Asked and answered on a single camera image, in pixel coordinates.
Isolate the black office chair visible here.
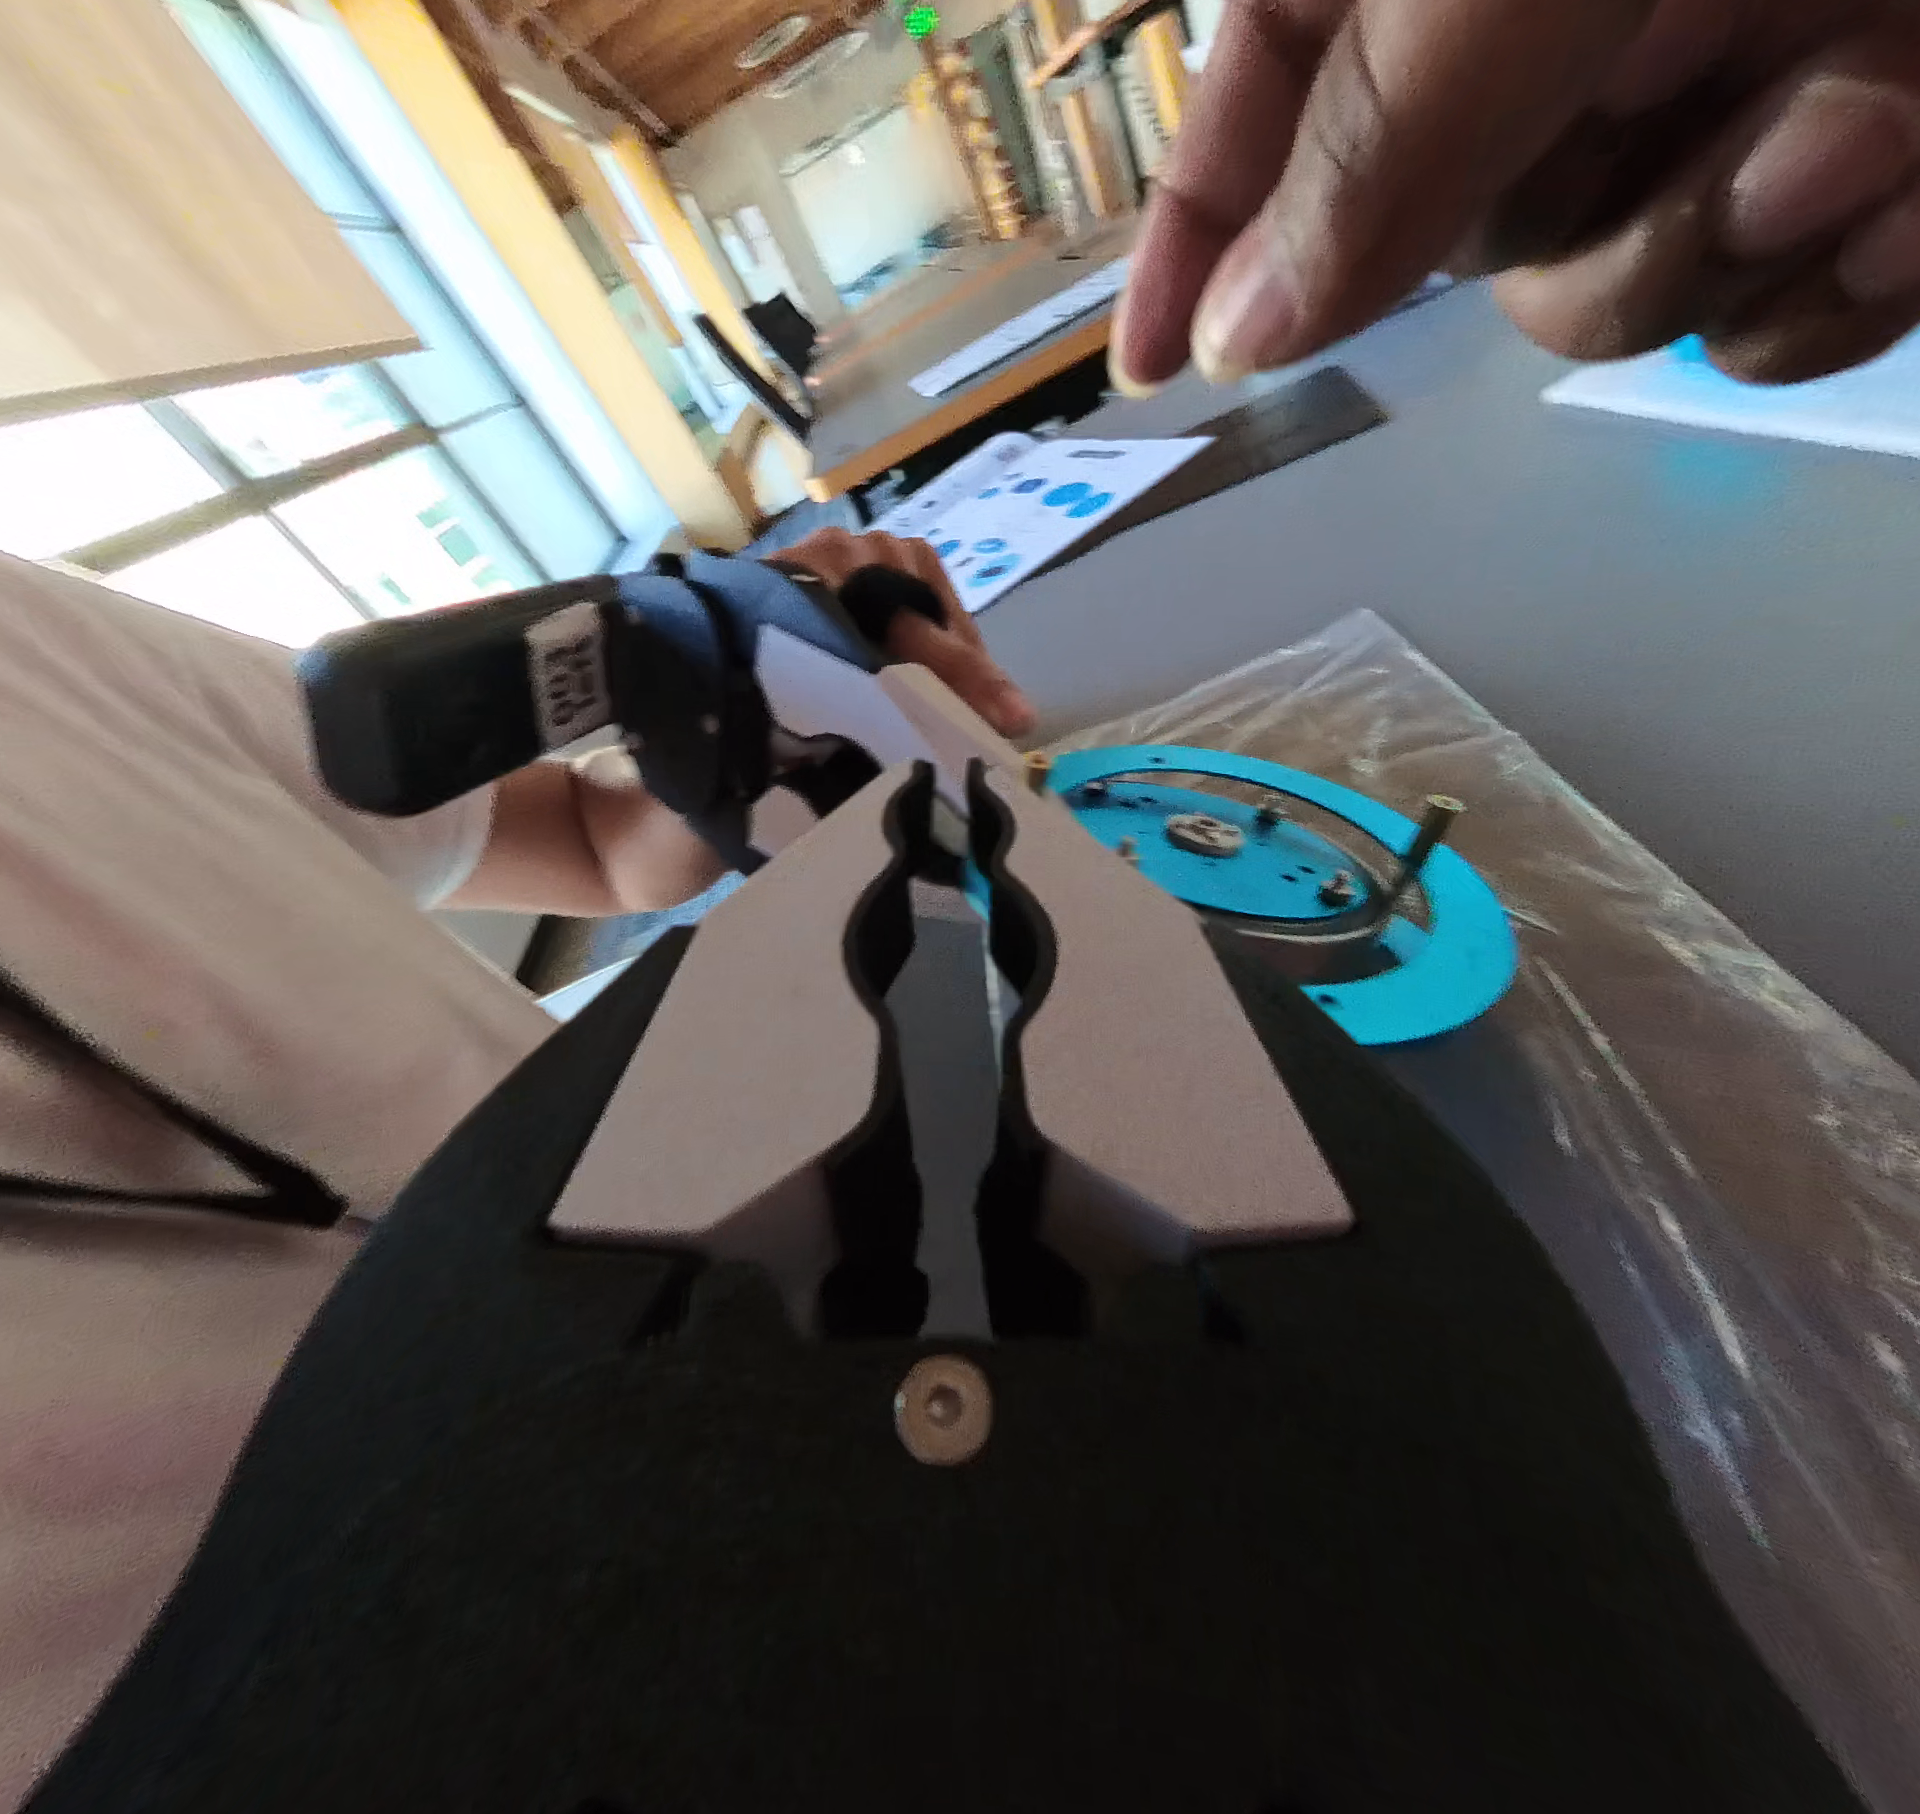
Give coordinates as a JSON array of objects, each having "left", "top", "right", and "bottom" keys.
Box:
[{"left": 694, "top": 290, "right": 824, "bottom": 443}]

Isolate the beige window blind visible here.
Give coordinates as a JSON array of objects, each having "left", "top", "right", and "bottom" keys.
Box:
[{"left": 0, "top": 0, "right": 424, "bottom": 410}]

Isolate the wood-edged side table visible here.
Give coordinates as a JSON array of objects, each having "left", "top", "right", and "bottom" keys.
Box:
[{"left": 811, "top": 216, "right": 1142, "bottom": 503}]

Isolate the large window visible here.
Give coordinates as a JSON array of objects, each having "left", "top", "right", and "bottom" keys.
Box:
[{"left": 0, "top": 0, "right": 634, "bottom": 647}]

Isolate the clear plastic bag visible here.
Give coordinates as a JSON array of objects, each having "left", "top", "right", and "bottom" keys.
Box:
[{"left": 1034, "top": 611, "right": 1920, "bottom": 1814}]

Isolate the grey desk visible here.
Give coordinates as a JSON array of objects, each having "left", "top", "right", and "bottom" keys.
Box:
[{"left": 887, "top": 277, "right": 1920, "bottom": 1814}]

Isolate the long white paper sheet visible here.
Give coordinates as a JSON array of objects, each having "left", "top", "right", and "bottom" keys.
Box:
[{"left": 912, "top": 262, "right": 1130, "bottom": 397}]

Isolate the person's left hand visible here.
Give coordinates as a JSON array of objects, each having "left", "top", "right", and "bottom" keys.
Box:
[{"left": 763, "top": 527, "right": 1041, "bottom": 740}]

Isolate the yellow pillar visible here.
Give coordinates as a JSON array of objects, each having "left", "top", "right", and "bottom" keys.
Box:
[{"left": 308, "top": 0, "right": 752, "bottom": 543}]

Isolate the printed instruction sheet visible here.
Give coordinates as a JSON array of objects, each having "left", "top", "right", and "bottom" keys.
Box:
[{"left": 869, "top": 435, "right": 1219, "bottom": 612}]

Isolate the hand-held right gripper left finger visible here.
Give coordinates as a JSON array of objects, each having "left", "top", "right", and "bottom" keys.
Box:
[{"left": 544, "top": 760, "right": 943, "bottom": 1336}]

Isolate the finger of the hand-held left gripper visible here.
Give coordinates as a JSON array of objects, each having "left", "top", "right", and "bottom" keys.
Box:
[{"left": 887, "top": 659, "right": 1041, "bottom": 783}]

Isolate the black flat plate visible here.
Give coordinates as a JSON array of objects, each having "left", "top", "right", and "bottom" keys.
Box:
[{"left": 1110, "top": 365, "right": 1389, "bottom": 527}]

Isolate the blue round metal turntable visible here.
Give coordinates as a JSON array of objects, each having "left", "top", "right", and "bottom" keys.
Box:
[{"left": 960, "top": 745, "right": 1521, "bottom": 1047}]

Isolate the person's beige shirt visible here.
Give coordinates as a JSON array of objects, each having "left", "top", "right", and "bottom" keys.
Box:
[{"left": 0, "top": 555, "right": 561, "bottom": 1801}]

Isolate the white flat tray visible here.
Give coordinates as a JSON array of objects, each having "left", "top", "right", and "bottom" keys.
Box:
[{"left": 1547, "top": 328, "right": 1920, "bottom": 461}]

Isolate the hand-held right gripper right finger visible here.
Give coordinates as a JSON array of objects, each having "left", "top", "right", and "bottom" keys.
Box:
[{"left": 964, "top": 757, "right": 1359, "bottom": 1340}]

